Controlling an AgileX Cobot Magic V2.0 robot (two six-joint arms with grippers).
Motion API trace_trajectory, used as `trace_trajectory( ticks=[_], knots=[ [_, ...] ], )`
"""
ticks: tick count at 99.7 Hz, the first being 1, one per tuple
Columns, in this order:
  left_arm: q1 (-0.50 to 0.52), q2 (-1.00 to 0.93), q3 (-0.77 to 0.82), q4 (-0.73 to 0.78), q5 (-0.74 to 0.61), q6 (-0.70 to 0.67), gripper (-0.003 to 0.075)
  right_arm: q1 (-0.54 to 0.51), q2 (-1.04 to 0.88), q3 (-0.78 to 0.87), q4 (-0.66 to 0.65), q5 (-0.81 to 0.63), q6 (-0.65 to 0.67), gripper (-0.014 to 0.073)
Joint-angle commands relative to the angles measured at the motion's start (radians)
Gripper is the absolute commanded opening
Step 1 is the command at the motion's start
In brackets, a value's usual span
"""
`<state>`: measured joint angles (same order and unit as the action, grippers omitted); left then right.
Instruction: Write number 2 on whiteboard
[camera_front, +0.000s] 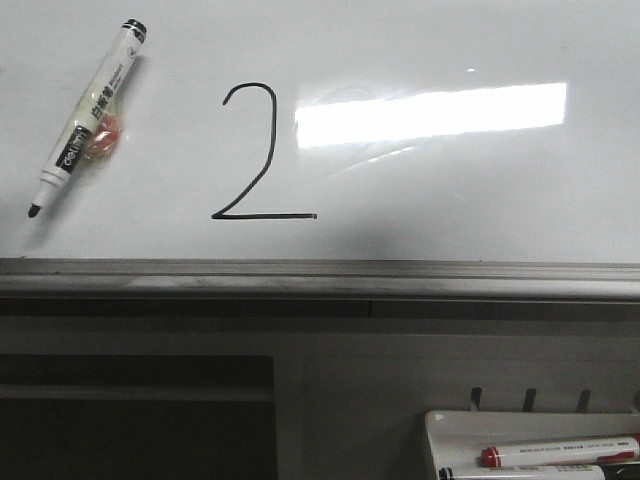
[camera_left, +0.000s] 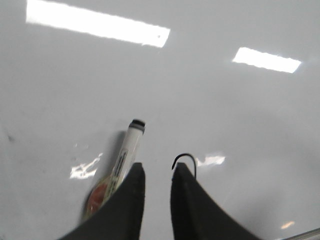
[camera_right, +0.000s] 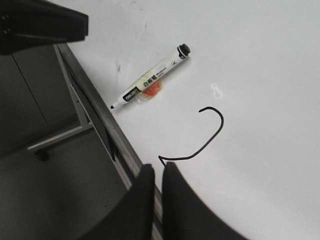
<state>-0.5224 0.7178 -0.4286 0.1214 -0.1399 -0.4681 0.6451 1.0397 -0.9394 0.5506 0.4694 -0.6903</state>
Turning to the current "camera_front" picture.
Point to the black whiteboard marker pen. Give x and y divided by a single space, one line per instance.
88 114

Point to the white whiteboard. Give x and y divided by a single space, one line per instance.
387 130

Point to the white marker tray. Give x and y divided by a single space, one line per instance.
456 438

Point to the black capped marker in tray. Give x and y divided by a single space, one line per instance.
538 472

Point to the red capped marker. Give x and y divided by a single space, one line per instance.
585 450

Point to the grey whiteboard frame ledge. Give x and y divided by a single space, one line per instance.
327 279

